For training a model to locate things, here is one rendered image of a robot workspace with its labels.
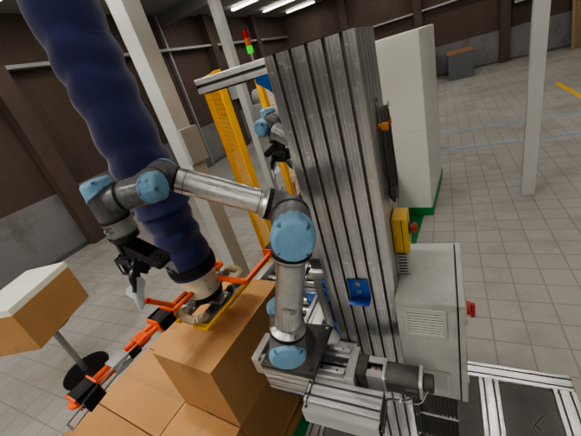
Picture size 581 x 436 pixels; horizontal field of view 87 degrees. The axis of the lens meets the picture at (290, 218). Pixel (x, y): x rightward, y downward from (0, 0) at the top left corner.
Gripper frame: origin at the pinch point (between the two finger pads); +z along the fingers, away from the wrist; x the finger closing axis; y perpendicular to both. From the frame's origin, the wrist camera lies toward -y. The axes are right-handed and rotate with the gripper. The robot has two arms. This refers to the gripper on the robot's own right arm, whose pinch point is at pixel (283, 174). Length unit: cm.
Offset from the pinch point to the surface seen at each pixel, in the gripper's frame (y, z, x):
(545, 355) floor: 113, 149, 65
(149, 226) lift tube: -8, -9, -72
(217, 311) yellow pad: 2, 40, -66
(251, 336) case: 7, 62, -59
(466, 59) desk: -228, 93, 1159
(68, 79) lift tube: -7, -66, -72
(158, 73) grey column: -129, -72, 22
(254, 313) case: 5, 54, -51
